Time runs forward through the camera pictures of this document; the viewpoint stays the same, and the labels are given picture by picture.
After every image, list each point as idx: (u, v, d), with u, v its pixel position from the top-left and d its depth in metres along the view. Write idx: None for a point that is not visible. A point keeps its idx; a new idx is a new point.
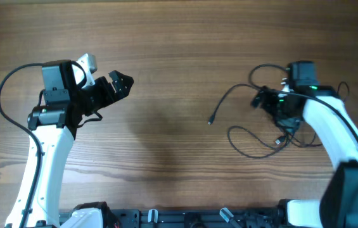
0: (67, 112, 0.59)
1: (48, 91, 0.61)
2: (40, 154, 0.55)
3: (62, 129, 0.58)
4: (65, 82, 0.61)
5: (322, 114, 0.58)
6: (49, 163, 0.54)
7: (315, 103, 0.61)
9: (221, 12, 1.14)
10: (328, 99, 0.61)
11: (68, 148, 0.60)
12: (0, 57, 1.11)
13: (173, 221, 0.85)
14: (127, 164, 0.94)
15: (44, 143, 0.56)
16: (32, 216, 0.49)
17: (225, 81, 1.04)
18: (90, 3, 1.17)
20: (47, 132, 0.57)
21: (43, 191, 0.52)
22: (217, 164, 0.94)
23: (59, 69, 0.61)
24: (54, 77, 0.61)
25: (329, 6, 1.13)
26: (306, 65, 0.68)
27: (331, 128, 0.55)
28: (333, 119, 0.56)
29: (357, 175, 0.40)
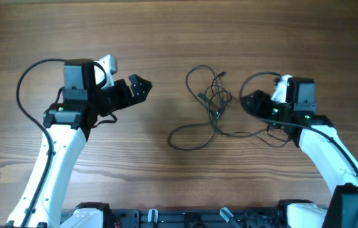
0: (82, 113, 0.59)
1: (67, 89, 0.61)
2: (52, 154, 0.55)
3: (75, 130, 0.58)
4: (85, 82, 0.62)
5: (315, 142, 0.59)
6: (58, 164, 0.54)
7: (307, 131, 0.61)
9: (221, 12, 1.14)
10: (319, 127, 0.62)
11: (78, 151, 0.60)
12: (0, 58, 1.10)
13: (173, 221, 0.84)
14: (128, 164, 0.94)
15: (56, 143, 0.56)
16: (35, 216, 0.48)
17: (225, 81, 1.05)
18: (90, 3, 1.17)
20: (61, 130, 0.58)
21: (49, 192, 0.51)
22: (217, 164, 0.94)
23: (82, 70, 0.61)
24: (76, 76, 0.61)
25: (328, 6, 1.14)
26: (305, 85, 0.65)
27: (327, 154, 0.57)
28: (327, 145, 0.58)
29: (355, 202, 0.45)
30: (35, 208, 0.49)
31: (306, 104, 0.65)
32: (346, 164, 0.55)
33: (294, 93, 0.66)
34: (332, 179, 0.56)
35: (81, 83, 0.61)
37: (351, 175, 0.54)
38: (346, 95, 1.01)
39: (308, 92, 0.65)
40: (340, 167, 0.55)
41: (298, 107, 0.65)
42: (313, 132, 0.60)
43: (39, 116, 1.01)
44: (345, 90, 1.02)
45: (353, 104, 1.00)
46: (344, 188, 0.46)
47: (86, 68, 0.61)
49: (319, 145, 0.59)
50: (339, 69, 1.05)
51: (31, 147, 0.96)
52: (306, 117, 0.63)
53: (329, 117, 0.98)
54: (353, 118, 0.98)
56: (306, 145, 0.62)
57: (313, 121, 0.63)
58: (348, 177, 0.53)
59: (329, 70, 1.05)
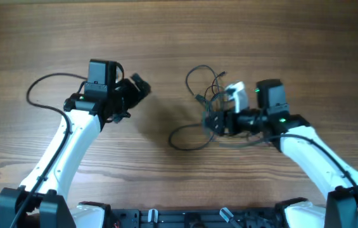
0: (98, 105, 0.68)
1: (90, 83, 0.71)
2: (68, 133, 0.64)
3: (93, 116, 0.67)
4: (107, 78, 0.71)
5: (298, 149, 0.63)
6: (73, 142, 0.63)
7: (289, 138, 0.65)
9: (221, 12, 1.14)
10: (297, 130, 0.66)
11: (91, 133, 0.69)
12: (0, 57, 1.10)
13: (173, 221, 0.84)
14: (127, 164, 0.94)
15: (73, 124, 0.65)
16: (46, 184, 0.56)
17: (226, 81, 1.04)
18: (90, 4, 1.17)
20: (80, 115, 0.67)
21: (61, 165, 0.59)
22: (217, 164, 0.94)
23: (106, 67, 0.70)
24: (98, 73, 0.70)
25: (329, 6, 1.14)
26: (275, 90, 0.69)
27: (312, 158, 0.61)
28: (310, 149, 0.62)
29: (350, 206, 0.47)
30: (47, 177, 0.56)
31: (278, 106, 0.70)
32: (331, 164, 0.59)
33: (264, 99, 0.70)
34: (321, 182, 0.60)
35: (103, 79, 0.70)
37: (339, 175, 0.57)
38: (346, 95, 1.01)
39: (277, 95, 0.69)
40: (326, 170, 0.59)
41: (271, 112, 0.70)
42: (294, 138, 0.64)
43: (39, 116, 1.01)
44: (346, 90, 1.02)
45: (353, 104, 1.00)
46: (337, 194, 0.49)
47: (109, 66, 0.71)
49: (302, 151, 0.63)
50: (339, 69, 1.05)
51: (31, 146, 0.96)
52: (282, 120, 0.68)
53: (329, 117, 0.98)
54: (353, 118, 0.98)
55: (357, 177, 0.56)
56: (291, 150, 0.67)
57: (289, 123, 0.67)
58: (336, 178, 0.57)
59: (330, 69, 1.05)
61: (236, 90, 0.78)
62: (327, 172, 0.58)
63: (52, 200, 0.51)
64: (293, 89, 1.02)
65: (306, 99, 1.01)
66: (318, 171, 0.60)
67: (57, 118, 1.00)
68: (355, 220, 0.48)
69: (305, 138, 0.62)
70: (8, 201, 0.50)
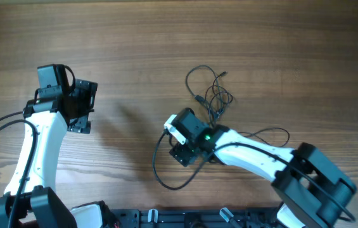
0: (56, 102, 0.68)
1: (43, 88, 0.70)
2: (36, 133, 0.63)
3: (55, 113, 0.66)
4: (57, 80, 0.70)
5: (230, 156, 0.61)
6: (44, 141, 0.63)
7: (218, 151, 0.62)
9: (221, 12, 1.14)
10: (221, 139, 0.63)
11: (61, 130, 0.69)
12: (0, 57, 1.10)
13: (172, 221, 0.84)
14: (127, 164, 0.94)
15: (38, 126, 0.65)
16: (30, 182, 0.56)
17: (226, 81, 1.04)
18: (90, 4, 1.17)
20: (42, 116, 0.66)
21: (39, 162, 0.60)
22: (217, 164, 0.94)
23: (54, 69, 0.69)
24: (48, 76, 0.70)
25: (328, 6, 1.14)
26: (187, 116, 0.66)
27: (245, 158, 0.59)
28: (239, 150, 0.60)
29: (291, 182, 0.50)
30: (29, 177, 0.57)
31: (197, 127, 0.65)
32: (261, 155, 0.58)
33: (181, 131, 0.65)
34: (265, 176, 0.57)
35: (55, 82, 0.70)
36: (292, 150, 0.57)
37: (270, 161, 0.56)
38: (346, 95, 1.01)
39: (190, 119, 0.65)
40: (260, 162, 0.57)
41: (195, 137, 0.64)
42: (222, 147, 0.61)
43: None
44: (346, 90, 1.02)
45: (353, 104, 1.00)
46: (277, 181, 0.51)
47: (57, 68, 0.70)
49: (235, 158, 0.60)
50: (338, 69, 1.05)
51: None
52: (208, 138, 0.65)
53: (329, 117, 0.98)
54: (353, 118, 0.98)
55: (286, 155, 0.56)
56: (227, 161, 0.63)
57: (213, 136, 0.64)
58: (269, 166, 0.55)
59: (329, 69, 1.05)
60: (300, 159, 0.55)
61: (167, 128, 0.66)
62: (262, 164, 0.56)
63: (40, 193, 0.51)
64: (293, 89, 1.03)
65: (306, 99, 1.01)
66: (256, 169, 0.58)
67: None
68: (304, 190, 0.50)
69: (229, 142, 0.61)
70: None
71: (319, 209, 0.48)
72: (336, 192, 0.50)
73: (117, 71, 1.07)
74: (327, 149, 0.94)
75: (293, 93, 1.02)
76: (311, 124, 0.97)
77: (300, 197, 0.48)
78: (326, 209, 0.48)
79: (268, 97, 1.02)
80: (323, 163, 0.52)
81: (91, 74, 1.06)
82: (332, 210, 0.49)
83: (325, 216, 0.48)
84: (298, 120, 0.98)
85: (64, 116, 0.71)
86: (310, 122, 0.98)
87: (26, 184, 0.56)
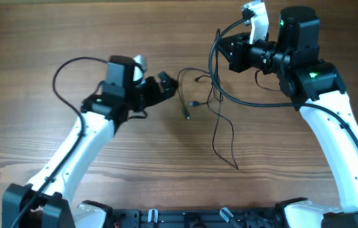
0: (114, 109, 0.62)
1: (108, 84, 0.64)
2: (82, 135, 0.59)
3: (108, 121, 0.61)
4: (124, 82, 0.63)
5: (326, 126, 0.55)
6: (84, 146, 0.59)
7: (317, 111, 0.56)
9: (221, 12, 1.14)
10: (330, 95, 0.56)
11: (104, 139, 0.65)
12: (0, 57, 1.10)
13: (173, 221, 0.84)
14: (128, 164, 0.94)
15: (89, 126, 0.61)
16: (53, 185, 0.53)
17: (226, 81, 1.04)
18: (90, 4, 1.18)
20: (96, 117, 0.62)
21: (70, 168, 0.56)
22: (217, 164, 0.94)
23: (123, 68, 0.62)
24: (116, 75, 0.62)
25: (327, 7, 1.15)
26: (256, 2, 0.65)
27: (338, 145, 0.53)
28: (339, 133, 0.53)
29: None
30: (55, 178, 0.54)
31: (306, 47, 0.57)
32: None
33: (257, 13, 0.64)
34: (342, 175, 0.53)
35: (120, 82, 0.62)
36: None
37: None
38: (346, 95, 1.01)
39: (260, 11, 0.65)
40: (355, 174, 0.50)
41: (263, 44, 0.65)
42: (324, 113, 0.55)
43: (38, 116, 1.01)
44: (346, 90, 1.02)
45: (353, 104, 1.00)
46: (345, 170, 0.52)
47: (128, 66, 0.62)
49: (329, 134, 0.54)
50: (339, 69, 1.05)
51: (30, 147, 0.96)
52: (313, 76, 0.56)
53: None
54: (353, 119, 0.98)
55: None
56: (318, 123, 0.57)
57: (322, 75, 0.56)
58: None
59: None
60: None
61: (256, 13, 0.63)
62: (356, 178, 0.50)
63: (57, 204, 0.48)
64: None
65: None
66: (343, 163, 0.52)
67: (58, 118, 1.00)
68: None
69: (338, 118, 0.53)
70: (11, 197, 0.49)
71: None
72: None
73: None
74: None
75: None
76: None
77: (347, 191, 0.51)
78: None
79: (268, 96, 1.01)
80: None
81: (92, 74, 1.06)
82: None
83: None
84: (298, 120, 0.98)
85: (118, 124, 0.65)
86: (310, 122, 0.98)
87: (50, 185, 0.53)
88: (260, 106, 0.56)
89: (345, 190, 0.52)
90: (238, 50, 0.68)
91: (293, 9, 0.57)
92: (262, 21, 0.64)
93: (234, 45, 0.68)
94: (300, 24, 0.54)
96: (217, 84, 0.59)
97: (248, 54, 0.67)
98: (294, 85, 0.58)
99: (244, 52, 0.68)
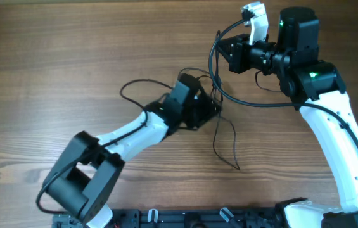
0: (170, 121, 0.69)
1: (170, 99, 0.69)
2: (143, 125, 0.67)
3: (164, 126, 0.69)
4: (184, 99, 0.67)
5: (326, 127, 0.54)
6: (140, 132, 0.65)
7: (318, 109, 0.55)
9: (221, 12, 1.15)
10: (330, 95, 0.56)
11: (154, 140, 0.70)
12: (0, 57, 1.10)
13: (173, 221, 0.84)
14: (127, 164, 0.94)
15: (149, 121, 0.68)
16: (115, 147, 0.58)
17: (226, 81, 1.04)
18: (90, 4, 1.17)
20: (155, 118, 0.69)
21: (130, 142, 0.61)
22: (217, 164, 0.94)
23: (187, 92, 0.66)
24: (180, 93, 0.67)
25: (327, 7, 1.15)
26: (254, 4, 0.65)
27: (338, 145, 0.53)
28: (339, 133, 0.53)
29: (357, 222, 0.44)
30: (118, 142, 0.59)
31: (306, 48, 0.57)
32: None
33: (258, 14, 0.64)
34: (341, 174, 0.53)
35: (181, 99, 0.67)
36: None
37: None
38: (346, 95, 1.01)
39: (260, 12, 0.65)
40: (355, 174, 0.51)
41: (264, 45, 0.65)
42: (324, 114, 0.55)
43: (38, 116, 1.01)
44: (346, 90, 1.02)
45: (353, 104, 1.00)
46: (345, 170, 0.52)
47: (191, 89, 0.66)
49: (328, 133, 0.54)
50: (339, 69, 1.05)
51: (30, 147, 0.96)
52: (313, 76, 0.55)
53: None
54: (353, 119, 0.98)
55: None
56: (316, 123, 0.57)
57: (323, 75, 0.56)
58: None
59: None
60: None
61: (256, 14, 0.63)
62: (357, 178, 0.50)
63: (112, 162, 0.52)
64: None
65: None
66: (342, 162, 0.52)
67: (58, 118, 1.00)
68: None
69: (339, 119, 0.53)
70: (77, 142, 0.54)
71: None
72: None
73: (118, 71, 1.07)
74: None
75: None
76: None
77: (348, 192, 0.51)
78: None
79: (268, 96, 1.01)
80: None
81: (92, 74, 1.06)
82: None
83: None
84: (299, 120, 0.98)
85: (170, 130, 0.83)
86: None
87: (112, 146, 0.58)
88: (258, 106, 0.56)
89: (344, 190, 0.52)
90: (238, 52, 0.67)
91: (294, 10, 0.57)
92: (262, 22, 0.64)
93: (234, 47, 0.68)
94: (300, 24, 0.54)
96: (217, 84, 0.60)
97: (248, 56, 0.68)
98: (294, 84, 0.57)
99: (244, 54, 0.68)
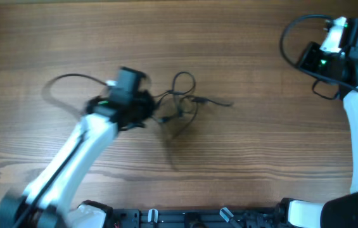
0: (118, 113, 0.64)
1: (114, 90, 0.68)
2: (82, 139, 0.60)
3: (108, 125, 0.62)
4: (131, 87, 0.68)
5: None
6: (84, 149, 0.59)
7: None
9: (221, 12, 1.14)
10: None
11: (105, 143, 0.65)
12: (0, 57, 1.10)
13: (173, 221, 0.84)
14: (127, 164, 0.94)
15: (89, 130, 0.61)
16: (51, 192, 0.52)
17: (226, 81, 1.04)
18: (90, 3, 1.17)
20: (95, 121, 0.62)
21: (70, 172, 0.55)
22: (217, 164, 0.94)
23: (136, 78, 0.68)
24: (125, 81, 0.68)
25: (328, 7, 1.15)
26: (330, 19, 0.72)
27: None
28: None
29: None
30: (51, 186, 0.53)
31: None
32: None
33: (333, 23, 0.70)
34: None
35: (127, 88, 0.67)
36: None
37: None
38: None
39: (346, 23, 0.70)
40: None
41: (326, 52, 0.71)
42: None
43: (38, 116, 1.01)
44: None
45: None
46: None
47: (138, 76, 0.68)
49: None
50: None
51: (30, 147, 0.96)
52: None
53: (329, 117, 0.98)
54: None
55: None
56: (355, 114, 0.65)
57: None
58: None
59: None
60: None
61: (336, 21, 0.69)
62: None
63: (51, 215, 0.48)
64: (294, 89, 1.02)
65: (306, 99, 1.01)
66: None
67: (58, 118, 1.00)
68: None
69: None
70: (8, 205, 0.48)
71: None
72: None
73: (118, 71, 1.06)
74: (327, 149, 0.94)
75: (293, 93, 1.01)
76: (311, 124, 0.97)
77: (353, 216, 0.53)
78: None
79: (268, 96, 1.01)
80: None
81: (92, 74, 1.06)
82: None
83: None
84: (299, 120, 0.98)
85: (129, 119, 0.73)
86: (310, 122, 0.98)
87: (48, 191, 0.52)
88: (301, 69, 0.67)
89: None
90: (315, 56, 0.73)
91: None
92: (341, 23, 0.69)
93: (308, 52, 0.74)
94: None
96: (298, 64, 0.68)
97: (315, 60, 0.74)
98: (346, 73, 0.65)
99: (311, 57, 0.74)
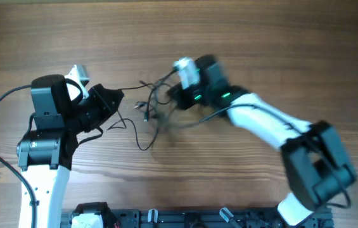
0: (60, 141, 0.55)
1: (40, 116, 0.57)
2: (35, 203, 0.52)
3: (56, 170, 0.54)
4: (57, 106, 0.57)
5: (250, 118, 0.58)
6: (45, 201, 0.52)
7: (237, 108, 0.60)
9: (221, 12, 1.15)
10: (241, 99, 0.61)
11: (64, 185, 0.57)
12: (0, 57, 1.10)
13: (173, 221, 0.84)
14: (127, 164, 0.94)
15: (37, 190, 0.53)
16: None
17: None
18: (90, 4, 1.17)
20: (40, 172, 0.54)
21: (44, 225, 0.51)
22: (217, 164, 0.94)
23: (51, 93, 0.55)
24: (46, 102, 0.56)
25: (327, 7, 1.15)
26: (213, 67, 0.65)
27: (260, 124, 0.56)
28: (256, 112, 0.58)
29: (298, 152, 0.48)
30: None
31: (220, 82, 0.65)
32: (276, 121, 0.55)
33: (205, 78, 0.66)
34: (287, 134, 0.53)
35: (54, 108, 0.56)
36: (308, 123, 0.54)
37: (285, 128, 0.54)
38: (346, 95, 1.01)
39: (217, 71, 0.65)
40: (274, 126, 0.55)
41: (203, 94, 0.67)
42: (239, 107, 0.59)
43: None
44: (345, 90, 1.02)
45: (353, 104, 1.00)
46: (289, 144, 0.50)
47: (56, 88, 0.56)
49: (252, 121, 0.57)
50: (338, 69, 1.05)
51: None
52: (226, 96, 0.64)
53: (329, 117, 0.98)
54: (353, 119, 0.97)
55: (302, 127, 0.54)
56: (241, 121, 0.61)
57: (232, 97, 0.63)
58: (282, 132, 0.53)
59: (330, 69, 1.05)
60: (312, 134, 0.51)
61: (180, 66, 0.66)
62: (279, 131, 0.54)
63: None
64: (293, 89, 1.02)
65: (306, 99, 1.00)
66: (268, 133, 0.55)
67: None
68: (310, 163, 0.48)
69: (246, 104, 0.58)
70: None
71: (318, 184, 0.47)
72: (338, 173, 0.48)
73: (117, 70, 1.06)
74: None
75: (292, 93, 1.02)
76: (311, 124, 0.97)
77: (311, 174, 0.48)
78: (298, 158, 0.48)
79: (268, 97, 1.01)
80: (331, 142, 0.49)
81: (92, 73, 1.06)
82: (329, 190, 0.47)
83: (294, 159, 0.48)
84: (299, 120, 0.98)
85: (82, 129, 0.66)
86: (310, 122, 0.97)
87: None
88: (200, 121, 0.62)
89: None
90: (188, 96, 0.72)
91: (200, 59, 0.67)
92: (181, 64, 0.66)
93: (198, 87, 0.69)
94: (207, 68, 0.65)
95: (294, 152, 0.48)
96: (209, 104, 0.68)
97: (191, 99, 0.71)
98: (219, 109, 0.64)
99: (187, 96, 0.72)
